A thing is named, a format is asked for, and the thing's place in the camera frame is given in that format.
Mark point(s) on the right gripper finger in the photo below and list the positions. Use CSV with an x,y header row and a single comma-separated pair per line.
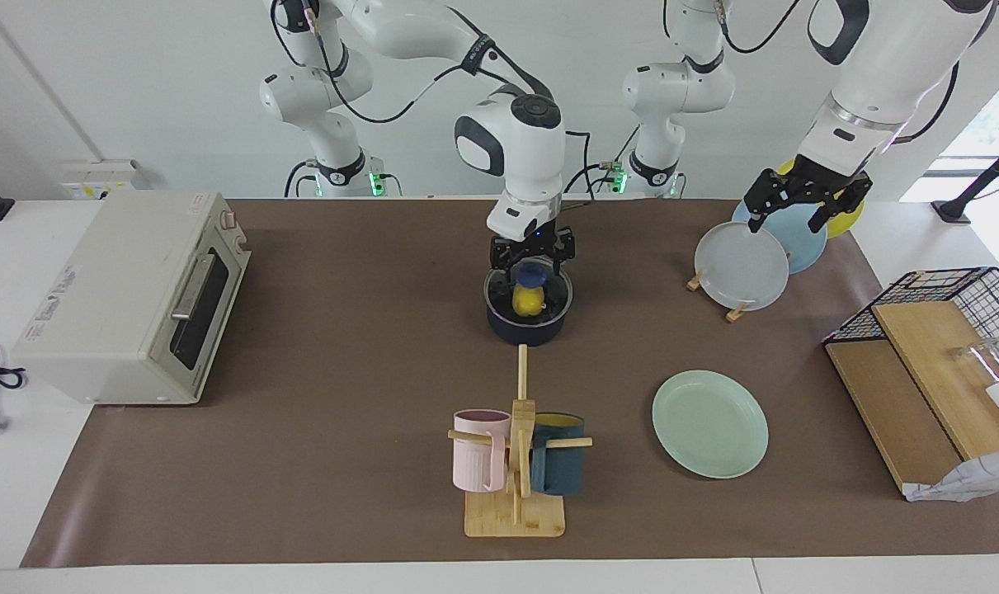
x,y
503,272
563,264

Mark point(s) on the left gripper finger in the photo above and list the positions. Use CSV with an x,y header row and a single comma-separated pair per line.
x,y
821,219
755,216

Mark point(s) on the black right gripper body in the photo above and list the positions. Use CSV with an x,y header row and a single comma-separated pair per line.
x,y
534,243

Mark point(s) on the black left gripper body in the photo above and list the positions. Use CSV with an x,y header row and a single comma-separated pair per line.
x,y
804,186

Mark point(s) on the glass lid purple knob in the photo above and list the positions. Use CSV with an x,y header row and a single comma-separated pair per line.
x,y
534,274

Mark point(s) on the yellow lemon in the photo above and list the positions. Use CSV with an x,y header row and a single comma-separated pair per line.
x,y
528,304

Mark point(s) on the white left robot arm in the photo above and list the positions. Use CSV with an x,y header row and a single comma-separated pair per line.
x,y
878,66

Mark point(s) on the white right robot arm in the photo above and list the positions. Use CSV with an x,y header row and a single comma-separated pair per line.
x,y
515,140

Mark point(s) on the yellow plate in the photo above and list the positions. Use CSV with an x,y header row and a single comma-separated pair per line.
x,y
845,221

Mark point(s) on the light blue plate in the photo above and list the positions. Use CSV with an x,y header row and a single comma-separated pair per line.
x,y
800,247

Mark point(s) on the grey plate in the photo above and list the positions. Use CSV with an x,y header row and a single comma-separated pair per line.
x,y
738,268

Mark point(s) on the wooden plate rack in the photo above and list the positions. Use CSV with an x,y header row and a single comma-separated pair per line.
x,y
737,313

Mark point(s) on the pale green plate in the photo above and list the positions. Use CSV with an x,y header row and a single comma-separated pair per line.
x,y
709,425

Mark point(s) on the wooden board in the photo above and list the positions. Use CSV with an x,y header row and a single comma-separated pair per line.
x,y
887,412
936,371

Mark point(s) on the pink ribbed mug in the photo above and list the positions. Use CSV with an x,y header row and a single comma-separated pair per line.
x,y
474,462

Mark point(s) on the dark blue mug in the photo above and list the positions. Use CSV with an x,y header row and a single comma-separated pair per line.
x,y
561,470

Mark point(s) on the brown paper table mat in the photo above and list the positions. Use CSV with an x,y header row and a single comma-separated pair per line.
x,y
342,412

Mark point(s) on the wooden mug tree stand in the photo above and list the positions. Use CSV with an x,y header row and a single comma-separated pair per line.
x,y
514,516

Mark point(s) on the white grid pattern cloth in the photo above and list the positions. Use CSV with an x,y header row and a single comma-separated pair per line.
x,y
977,478

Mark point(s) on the beige toaster oven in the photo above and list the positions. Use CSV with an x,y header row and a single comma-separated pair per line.
x,y
95,289

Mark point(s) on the black camera stand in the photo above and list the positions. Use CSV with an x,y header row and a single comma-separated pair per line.
x,y
953,210

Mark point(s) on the white wall socket box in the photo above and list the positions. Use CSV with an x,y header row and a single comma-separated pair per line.
x,y
95,177

